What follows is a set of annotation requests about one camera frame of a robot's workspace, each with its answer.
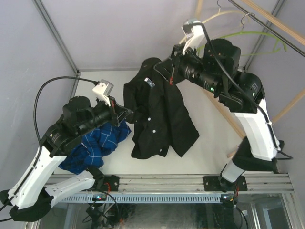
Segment blue plaid shirt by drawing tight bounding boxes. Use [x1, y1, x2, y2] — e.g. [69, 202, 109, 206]
[59, 121, 131, 174]

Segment grey slotted cable duct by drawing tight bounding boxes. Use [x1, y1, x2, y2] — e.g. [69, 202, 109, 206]
[61, 192, 233, 204]

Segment left camera cable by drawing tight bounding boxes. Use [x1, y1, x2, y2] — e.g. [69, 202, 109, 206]
[0, 76, 100, 221]

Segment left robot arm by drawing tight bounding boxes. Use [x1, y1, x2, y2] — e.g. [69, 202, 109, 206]
[0, 96, 131, 222]

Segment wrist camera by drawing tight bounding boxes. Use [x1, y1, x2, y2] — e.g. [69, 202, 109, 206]
[182, 19, 205, 55]
[92, 80, 113, 106]

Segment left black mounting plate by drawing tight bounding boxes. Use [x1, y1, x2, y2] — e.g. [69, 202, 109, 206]
[90, 175, 120, 192]

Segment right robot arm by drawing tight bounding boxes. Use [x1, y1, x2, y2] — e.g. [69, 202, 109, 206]
[155, 39, 284, 191]

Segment wooden clothes rack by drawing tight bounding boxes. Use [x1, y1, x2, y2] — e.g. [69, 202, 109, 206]
[195, 0, 305, 172]

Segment black mounting plate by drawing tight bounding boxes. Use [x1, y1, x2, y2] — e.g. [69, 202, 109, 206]
[203, 176, 248, 192]
[90, 175, 120, 192]

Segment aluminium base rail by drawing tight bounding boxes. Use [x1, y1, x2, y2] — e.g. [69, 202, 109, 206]
[47, 173, 295, 193]

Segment green hanger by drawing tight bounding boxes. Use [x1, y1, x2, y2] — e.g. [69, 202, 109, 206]
[221, 13, 287, 57]

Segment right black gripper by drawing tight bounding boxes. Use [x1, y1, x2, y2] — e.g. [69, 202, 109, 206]
[155, 42, 223, 95]

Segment camera cable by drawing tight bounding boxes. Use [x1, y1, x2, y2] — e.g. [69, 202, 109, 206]
[0, 76, 100, 221]
[190, 21, 294, 160]

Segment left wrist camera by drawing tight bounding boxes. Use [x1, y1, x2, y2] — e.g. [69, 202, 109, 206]
[92, 80, 113, 106]

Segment right camera cable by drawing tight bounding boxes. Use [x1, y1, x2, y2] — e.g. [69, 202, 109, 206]
[190, 21, 294, 160]

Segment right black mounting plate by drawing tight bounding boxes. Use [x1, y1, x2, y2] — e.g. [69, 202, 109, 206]
[203, 176, 248, 192]

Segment cream hanger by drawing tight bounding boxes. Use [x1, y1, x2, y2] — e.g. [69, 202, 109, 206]
[178, 0, 252, 45]

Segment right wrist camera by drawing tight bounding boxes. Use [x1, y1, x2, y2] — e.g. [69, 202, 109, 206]
[182, 19, 205, 55]

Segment black shirt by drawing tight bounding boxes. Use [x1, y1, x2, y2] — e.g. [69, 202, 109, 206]
[123, 57, 200, 159]

